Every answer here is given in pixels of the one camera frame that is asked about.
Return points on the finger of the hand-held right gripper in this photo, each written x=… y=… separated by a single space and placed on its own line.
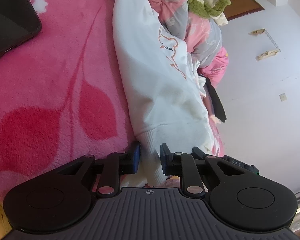
x=198 y=152

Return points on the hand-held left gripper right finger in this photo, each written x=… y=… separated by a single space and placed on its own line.
x=163 y=160

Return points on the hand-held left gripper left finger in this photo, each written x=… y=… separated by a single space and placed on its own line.
x=135 y=160

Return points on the white sweatshirt with orange print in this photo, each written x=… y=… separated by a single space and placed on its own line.
x=150 y=80

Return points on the black folded garment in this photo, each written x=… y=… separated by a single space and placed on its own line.
x=217 y=100

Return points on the pink floral bed sheet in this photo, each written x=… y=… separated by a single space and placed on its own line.
x=52 y=92

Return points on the pink and grey floral duvet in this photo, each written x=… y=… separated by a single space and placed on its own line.
x=180 y=17

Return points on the green and cream fleece garment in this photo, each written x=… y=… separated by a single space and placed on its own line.
x=205 y=0

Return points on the brown wooden door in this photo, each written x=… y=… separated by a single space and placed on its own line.
x=242 y=2

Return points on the black laptop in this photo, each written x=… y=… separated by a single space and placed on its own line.
x=7 y=17

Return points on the wall socket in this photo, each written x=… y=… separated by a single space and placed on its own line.
x=283 y=97

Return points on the wall hook rail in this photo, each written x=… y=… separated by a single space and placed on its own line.
x=267 y=53

